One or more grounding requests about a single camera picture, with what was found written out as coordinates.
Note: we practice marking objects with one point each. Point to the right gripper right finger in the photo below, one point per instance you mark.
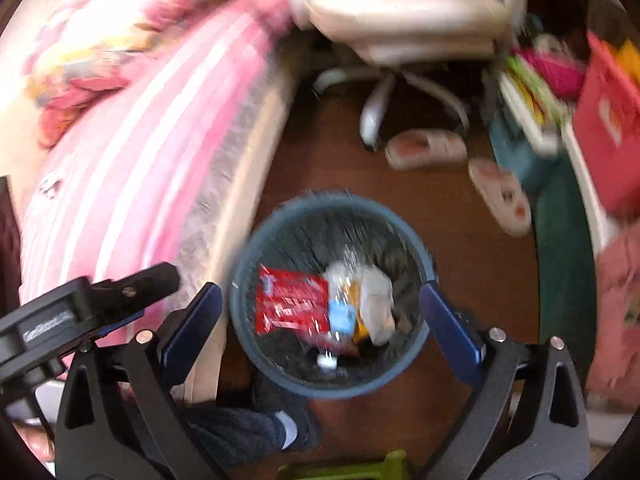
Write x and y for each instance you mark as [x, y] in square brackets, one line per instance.
[526, 418]

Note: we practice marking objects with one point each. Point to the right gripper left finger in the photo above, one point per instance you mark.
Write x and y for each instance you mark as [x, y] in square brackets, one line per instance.
[93, 435]

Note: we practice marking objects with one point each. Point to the red snack wrapper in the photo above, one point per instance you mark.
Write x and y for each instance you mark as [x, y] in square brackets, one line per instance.
[291, 300]

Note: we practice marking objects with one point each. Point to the clear plastic zip bag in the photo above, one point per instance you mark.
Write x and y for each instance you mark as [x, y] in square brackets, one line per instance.
[361, 308]

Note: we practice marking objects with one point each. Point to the blue round trash bin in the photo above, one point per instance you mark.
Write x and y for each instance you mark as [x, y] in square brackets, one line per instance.
[307, 234]

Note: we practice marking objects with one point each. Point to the pink striped bed mattress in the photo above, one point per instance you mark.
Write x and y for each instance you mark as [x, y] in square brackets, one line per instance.
[169, 169]

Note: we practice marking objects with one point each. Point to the right pink slipper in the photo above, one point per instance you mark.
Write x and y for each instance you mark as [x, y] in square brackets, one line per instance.
[503, 195]

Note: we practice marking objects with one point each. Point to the pink slipper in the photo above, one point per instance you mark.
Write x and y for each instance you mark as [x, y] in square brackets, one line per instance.
[419, 148]
[503, 195]

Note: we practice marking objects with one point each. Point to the red paper bag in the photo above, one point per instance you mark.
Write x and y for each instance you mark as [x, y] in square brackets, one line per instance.
[606, 126]

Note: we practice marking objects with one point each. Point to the left pink slipper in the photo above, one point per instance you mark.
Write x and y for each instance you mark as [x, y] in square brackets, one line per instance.
[419, 148]

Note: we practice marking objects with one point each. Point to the pink yellow folded quilt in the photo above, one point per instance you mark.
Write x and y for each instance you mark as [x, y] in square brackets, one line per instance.
[89, 48]

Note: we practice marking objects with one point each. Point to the white office chair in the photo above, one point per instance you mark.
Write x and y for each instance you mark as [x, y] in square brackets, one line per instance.
[392, 36]

